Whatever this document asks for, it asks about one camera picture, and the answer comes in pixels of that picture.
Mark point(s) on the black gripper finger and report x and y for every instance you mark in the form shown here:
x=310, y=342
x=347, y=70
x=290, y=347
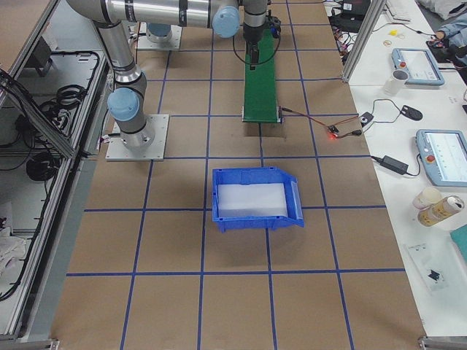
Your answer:
x=255, y=54
x=250, y=55

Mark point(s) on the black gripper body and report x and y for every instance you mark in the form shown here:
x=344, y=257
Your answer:
x=252, y=34

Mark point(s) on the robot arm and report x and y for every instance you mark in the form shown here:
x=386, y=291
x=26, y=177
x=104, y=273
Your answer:
x=125, y=104

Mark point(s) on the green conveyor belt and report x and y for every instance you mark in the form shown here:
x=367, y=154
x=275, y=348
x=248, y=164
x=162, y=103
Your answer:
x=260, y=94

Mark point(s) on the small controller board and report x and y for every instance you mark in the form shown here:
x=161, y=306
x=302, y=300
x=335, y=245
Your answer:
x=333, y=131

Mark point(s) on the blue plastic bin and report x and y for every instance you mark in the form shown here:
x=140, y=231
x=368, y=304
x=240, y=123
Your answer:
x=255, y=198

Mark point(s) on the white mug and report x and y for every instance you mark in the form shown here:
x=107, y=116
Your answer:
x=395, y=82

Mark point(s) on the far teach pendant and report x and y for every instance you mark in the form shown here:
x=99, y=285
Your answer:
x=420, y=66

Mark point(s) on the teach pendant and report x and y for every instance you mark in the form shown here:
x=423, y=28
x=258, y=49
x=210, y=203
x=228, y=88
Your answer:
x=420, y=66
x=443, y=156

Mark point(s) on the black power adapter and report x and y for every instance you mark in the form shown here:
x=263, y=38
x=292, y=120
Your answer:
x=394, y=165

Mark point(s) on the near teach pendant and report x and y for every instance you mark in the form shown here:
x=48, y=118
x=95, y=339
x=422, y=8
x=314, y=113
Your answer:
x=443, y=156

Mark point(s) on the plastic cup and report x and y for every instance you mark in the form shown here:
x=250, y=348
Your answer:
x=427, y=197

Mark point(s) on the beverage can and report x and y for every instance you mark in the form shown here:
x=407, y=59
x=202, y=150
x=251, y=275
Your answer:
x=440, y=211

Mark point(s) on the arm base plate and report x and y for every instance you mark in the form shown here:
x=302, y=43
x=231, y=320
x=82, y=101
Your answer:
x=148, y=144
x=158, y=40

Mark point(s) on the aluminium frame post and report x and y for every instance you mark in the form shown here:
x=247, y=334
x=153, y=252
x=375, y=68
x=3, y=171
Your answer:
x=369, y=22

